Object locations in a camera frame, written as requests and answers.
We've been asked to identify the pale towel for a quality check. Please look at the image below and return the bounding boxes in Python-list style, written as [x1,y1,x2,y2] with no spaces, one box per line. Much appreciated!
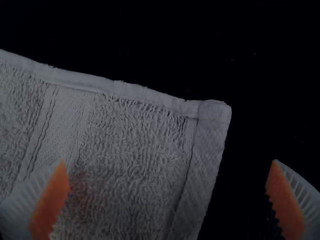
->
[0,48,232,240]

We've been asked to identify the black mat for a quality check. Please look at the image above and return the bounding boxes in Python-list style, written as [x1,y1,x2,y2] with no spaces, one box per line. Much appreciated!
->
[0,0,320,240]

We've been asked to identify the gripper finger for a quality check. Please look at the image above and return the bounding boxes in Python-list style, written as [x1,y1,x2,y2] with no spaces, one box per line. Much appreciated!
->
[264,159,320,240]
[0,159,71,240]

